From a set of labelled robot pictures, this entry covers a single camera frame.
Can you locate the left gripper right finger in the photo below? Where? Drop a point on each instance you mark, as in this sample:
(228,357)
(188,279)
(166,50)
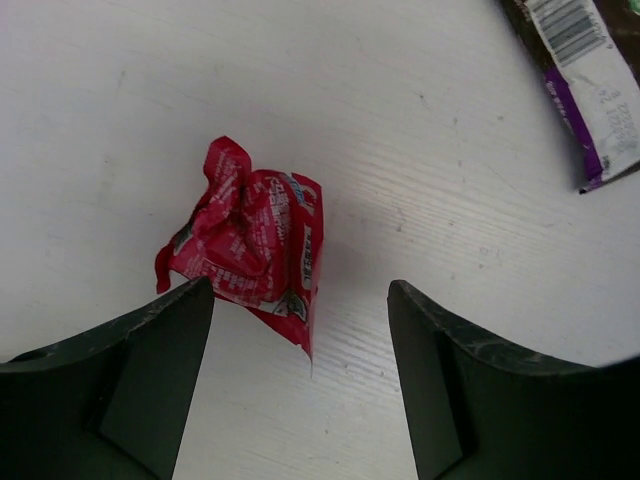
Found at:
(479,406)

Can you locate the brown chocolate bar wrapper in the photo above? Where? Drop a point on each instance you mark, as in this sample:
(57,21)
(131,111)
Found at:
(588,53)

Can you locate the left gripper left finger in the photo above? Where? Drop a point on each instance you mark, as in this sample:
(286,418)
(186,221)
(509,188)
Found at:
(110,402)

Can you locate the red snack packet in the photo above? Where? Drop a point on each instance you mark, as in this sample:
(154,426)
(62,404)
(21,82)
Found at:
(258,235)

